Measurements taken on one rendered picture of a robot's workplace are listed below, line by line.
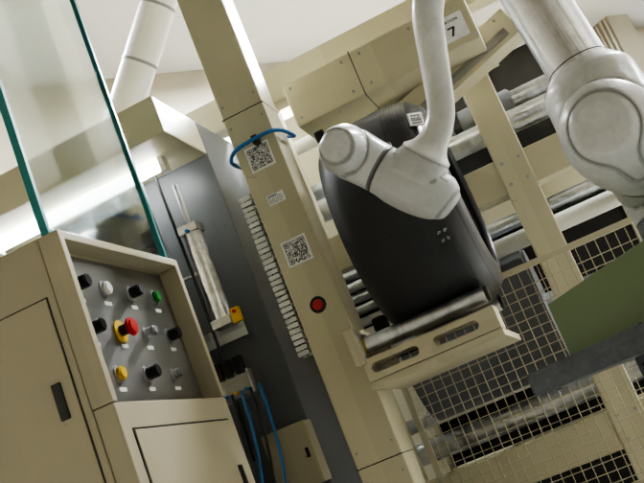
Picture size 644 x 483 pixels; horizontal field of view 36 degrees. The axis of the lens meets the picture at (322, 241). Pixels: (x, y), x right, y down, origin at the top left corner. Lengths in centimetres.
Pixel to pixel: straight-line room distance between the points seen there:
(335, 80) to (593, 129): 162
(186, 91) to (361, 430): 465
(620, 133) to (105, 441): 111
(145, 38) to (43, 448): 168
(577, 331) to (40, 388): 103
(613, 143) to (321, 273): 131
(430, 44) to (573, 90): 46
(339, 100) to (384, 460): 109
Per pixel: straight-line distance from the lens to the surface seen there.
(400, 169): 190
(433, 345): 244
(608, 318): 165
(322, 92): 301
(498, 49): 308
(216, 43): 289
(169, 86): 692
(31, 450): 204
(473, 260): 244
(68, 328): 201
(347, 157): 188
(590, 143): 149
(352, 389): 259
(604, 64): 157
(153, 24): 334
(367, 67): 299
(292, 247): 266
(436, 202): 190
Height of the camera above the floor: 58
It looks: 14 degrees up
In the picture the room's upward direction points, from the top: 22 degrees counter-clockwise
